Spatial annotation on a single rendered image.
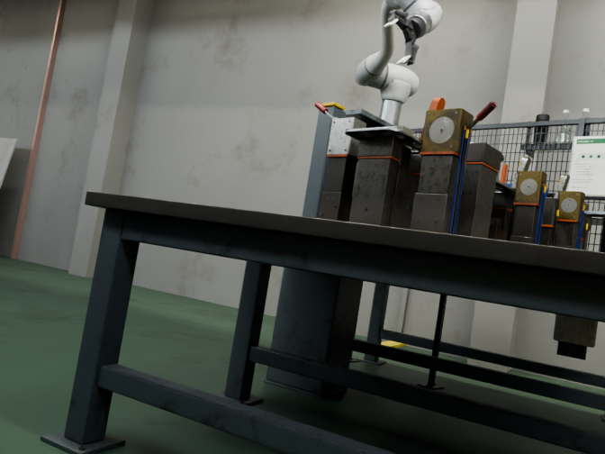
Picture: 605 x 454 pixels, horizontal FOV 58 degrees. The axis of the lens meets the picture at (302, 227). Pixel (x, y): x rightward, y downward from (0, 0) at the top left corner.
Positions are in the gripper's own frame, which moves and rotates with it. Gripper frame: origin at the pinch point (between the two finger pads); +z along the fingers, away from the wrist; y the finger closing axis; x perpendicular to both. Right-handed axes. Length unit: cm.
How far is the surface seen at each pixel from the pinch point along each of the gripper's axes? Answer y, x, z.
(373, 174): -23, 11, 59
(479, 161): -33, 32, 37
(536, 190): -63, 35, 4
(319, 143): -17.9, -20.9, 35.6
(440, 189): -29, 30, 62
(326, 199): -28, -9, 59
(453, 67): -87, -105, -299
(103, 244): -9, -49, 109
